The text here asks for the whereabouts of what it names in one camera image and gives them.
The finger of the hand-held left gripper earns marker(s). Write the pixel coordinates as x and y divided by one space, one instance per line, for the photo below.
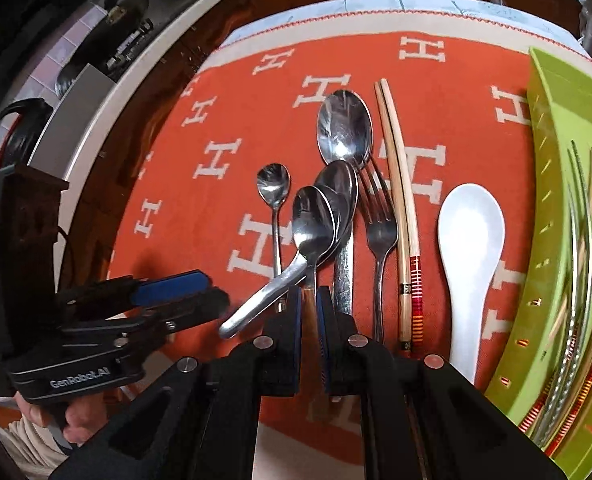
170 285
210 302

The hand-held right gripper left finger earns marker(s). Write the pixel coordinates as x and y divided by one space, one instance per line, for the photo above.
281 350

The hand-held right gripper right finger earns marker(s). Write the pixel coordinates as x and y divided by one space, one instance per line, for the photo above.
341 355

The bamboo chopstick dark print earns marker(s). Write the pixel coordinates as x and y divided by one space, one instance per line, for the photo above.
402 280

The bamboo chopstick red bands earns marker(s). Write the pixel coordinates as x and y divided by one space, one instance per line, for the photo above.
588 375
416 285

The steel fork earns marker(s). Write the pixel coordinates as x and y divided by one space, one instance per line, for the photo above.
381 230

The small steel teaspoon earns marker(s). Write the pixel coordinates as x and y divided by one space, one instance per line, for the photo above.
273 182

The white ceramic spoon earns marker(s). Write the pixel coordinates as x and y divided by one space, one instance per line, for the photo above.
471 230

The large steel spoon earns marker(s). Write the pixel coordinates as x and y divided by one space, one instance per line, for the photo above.
344 125

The metal chopstick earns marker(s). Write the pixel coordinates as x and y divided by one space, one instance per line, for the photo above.
572 260
585 195

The green plastic utensil tray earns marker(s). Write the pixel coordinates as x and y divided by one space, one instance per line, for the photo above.
561 125

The person's left forearm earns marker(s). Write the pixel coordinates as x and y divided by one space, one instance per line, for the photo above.
20 450

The person's left hand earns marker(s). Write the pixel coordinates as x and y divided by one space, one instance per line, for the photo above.
83 417

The low steel splash panel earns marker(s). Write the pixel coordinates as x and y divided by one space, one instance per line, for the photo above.
70 120

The orange printed blanket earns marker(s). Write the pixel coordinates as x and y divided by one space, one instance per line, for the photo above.
225 110

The black gas stove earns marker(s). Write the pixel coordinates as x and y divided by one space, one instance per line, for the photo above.
130 42

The black frying pan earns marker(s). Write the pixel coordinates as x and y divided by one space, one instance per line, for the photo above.
130 2

